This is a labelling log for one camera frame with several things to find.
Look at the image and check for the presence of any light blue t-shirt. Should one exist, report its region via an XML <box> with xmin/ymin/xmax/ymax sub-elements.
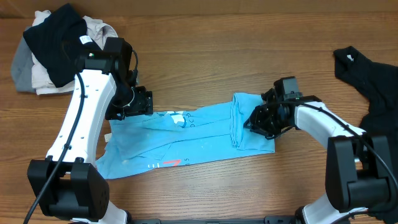
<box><xmin>96</xmin><ymin>93</ymin><xmax>275</xmax><ymax>179</ymax></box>

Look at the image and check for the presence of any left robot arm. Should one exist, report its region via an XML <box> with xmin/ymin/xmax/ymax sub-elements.
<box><xmin>24</xmin><ymin>37</ymin><xmax>153</xmax><ymax>223</ymax></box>

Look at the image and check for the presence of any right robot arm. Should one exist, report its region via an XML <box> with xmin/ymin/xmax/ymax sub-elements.
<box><xmin>244</xmin><ymin>77</ymin><xmax>397</xmax><ymax>224</ymax></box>

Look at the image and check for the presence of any small white paper tag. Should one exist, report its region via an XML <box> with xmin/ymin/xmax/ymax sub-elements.
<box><xmin>104</xmin><ymin>133</ymin><xmax>112</xmax><ymax>142</ymax></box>

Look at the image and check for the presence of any folded beige shirt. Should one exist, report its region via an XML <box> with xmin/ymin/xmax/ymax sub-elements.
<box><xmin>32</xmin><ymin>16</ymin><xmax>118</xmax><ymax>95</ymax></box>

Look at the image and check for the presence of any folded black shirt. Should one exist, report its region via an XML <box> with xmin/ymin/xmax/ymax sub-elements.
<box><xmin>23</xmin><ymin>4</ymin><xmax>101</xmax><ymax>88</ymax></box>

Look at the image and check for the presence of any black shirt on right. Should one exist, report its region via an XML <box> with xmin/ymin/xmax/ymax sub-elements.
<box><xmin>333</xmin><ymin>45</ymin><xmax>398</xmax><ymax>224</ymax></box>

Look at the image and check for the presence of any folded grey garment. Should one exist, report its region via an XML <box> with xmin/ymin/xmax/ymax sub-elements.
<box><xmin>11</xmin><ymin>37</ymin><xmax>35</xmax><ymax>93</ymax></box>

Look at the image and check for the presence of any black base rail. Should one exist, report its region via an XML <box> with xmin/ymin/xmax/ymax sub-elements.
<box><xmin>127</xmin><ymin>216</ymin><xmax>301</xmax><ymax>224</ymax></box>

